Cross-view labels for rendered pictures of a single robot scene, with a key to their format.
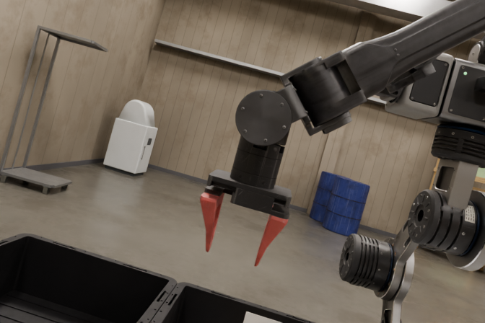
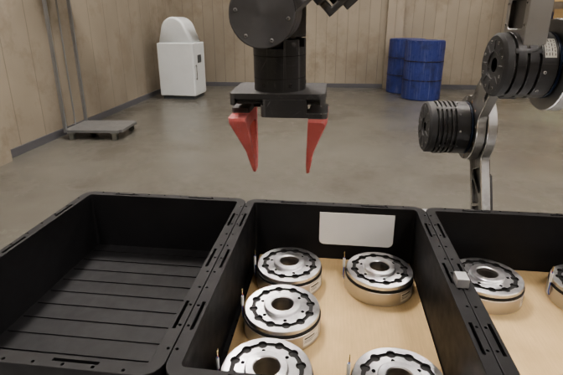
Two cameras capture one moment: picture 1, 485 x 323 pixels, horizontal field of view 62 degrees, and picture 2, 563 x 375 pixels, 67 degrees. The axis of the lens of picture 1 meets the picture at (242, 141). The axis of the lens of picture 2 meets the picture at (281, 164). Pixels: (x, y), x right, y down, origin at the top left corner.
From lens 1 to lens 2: 0.06 m
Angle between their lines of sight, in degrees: 18
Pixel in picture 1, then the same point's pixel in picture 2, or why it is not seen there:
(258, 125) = (259, 24)
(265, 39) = not seen: outside the picture
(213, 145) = not seen: hidden behind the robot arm
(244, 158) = (262, 64)
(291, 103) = not seen: outside the picture
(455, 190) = (531, 25)
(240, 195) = (269, 105)
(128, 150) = (180, 74)
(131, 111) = (170, 31)
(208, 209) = (240, 130)
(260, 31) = not seen: outside the picture
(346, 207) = (423, 70)
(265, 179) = (292, 81)
